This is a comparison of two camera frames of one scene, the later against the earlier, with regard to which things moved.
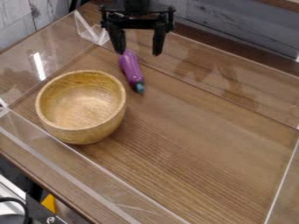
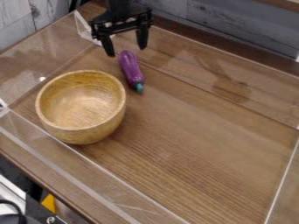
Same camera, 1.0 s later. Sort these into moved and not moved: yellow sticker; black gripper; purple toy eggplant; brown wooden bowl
Moved: black gripper
Not moved: purple toy eggplant; brown wooden bowl; yellow sticker
